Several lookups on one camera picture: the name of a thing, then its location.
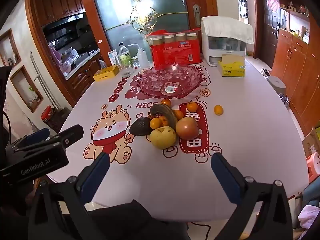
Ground red door ornament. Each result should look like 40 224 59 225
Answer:
266 0 279 12

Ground dark entrance door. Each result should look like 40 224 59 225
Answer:
260 0 280 68

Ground clear glass tumbler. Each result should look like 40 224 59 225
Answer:
119 62 134 78

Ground pink plastic stool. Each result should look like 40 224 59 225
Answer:
305 152 320 180

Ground black cable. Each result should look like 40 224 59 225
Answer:
185 221 213 240

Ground pink glass fruit bowl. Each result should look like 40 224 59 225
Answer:
136 64 203 99

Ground dark avocado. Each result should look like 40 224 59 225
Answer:
129 117 153 137

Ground wooden kitchen wall cabinets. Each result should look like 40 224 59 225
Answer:
32 0 87 25

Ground overripe brown banana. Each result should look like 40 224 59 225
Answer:
149 104 178 129

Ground yellow tin box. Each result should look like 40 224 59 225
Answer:
93 65 119 82

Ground yellow pear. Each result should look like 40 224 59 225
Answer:
150 126 177 150

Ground clear bottle green label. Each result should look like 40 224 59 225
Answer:
118 42 132 67

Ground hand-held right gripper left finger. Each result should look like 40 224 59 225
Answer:
28 152 110 240

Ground white crumpled cloth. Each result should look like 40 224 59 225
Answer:
297 205 320 230

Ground person's black clothing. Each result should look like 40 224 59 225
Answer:
85 199 188 240

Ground yellow tissue box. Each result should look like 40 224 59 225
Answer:
217 54 246 78

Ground long metal handle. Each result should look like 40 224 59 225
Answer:
30 52 57 110

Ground white countertop appliance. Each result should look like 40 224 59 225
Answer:
201 16 253 67

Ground grey trash bin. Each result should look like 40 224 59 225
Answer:
266 75 287 96

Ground cardboard box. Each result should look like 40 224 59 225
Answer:
302 127 320 158

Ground pink plastic bag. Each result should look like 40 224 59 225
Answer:
50 46 79 73

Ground red paper cup package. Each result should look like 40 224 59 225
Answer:
145 29 203 69

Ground white and blue carton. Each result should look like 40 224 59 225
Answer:
108 50 118 67

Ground white cloth cover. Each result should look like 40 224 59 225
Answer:
201 16 255 45

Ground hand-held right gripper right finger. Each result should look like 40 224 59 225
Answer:
211 152 293 240

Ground wooden sideboard cabinet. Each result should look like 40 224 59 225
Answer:
271 0 320 135

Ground red tomato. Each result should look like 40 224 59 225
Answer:
175 117 200 140

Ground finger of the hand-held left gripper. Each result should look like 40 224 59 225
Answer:
15 124 84 153
11 127 50 151

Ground kitchen counter with cabinets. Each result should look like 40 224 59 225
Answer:
64 50 103 93

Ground red bucket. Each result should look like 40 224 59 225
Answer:
41 106 53 123

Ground white squeeze bottle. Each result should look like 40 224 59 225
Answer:
127 44 150 68

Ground printed white tablecloth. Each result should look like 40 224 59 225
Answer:
46 57 309 223

